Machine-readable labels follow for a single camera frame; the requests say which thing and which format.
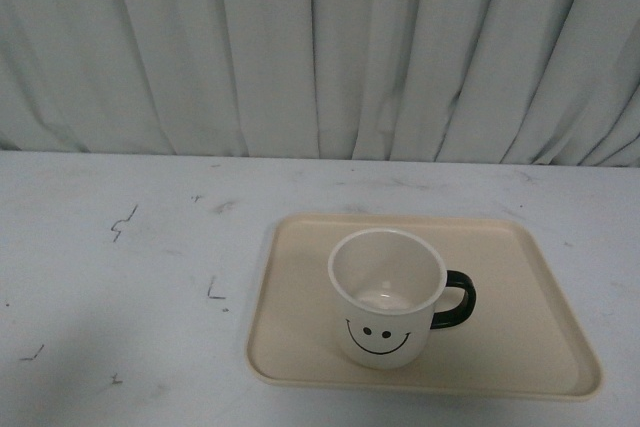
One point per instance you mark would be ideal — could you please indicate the grey-white pleated curtain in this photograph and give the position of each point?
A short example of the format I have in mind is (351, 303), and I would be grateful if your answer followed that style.
(482, 81)

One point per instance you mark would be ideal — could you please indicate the beige rectangular plastic tray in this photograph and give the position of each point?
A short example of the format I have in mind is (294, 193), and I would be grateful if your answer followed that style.
(522, 340)

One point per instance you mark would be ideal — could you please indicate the white smiley mug black handle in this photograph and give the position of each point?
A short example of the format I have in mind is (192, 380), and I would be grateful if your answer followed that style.
(391, 289)

